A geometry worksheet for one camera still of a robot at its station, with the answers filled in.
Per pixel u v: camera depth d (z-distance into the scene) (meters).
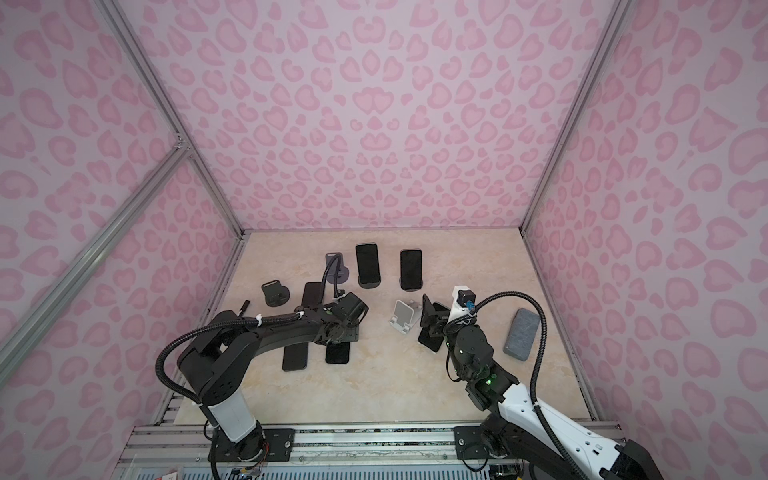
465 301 0.62
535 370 0.56
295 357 0.88
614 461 0.42
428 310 0.68
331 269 0.97
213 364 0.47
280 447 0.73
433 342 0.89
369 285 1.04
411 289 1.01
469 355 0.56
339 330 0.68
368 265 0.98
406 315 0.89
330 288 1.04
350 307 0.74
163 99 0.82
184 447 0.75
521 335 0.89
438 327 0.66
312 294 1.02
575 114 0.86
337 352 0.88
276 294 0.98
